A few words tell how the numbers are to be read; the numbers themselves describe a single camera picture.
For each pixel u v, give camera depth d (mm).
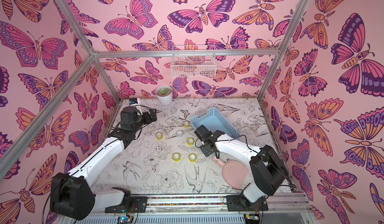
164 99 1108
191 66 1056
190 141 966
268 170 436
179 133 997
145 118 741
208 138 644
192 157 888
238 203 733
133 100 712
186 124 1060
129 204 703
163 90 1095
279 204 745
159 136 996
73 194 397
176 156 898
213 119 1062
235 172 837
